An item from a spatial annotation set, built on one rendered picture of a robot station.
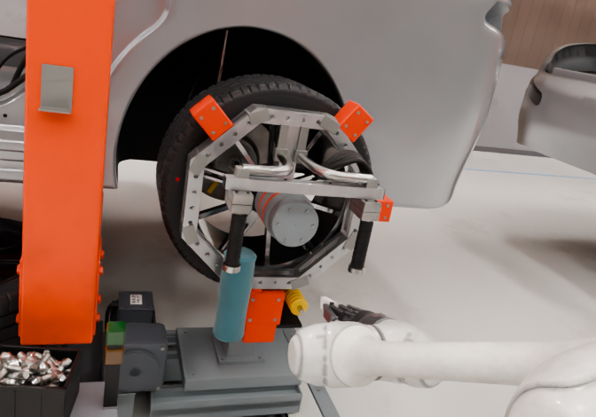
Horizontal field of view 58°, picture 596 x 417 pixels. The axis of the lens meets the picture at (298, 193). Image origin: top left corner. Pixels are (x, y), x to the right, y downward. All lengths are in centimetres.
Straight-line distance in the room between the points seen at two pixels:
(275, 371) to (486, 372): 118
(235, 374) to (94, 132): 98
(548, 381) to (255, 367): 149
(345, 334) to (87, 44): 76
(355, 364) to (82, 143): 73
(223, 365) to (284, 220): 69
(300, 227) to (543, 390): 100
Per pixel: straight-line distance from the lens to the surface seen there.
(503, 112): 864
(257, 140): 194
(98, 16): 121
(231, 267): 133
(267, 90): 153
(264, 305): 166
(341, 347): 94
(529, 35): 869
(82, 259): 135
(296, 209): 140
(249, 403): 191
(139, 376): 172
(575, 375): 51
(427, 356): 86
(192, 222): 152
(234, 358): 193
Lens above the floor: 135
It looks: 17 degrees down
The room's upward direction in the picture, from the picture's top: 10 degrees clockwise
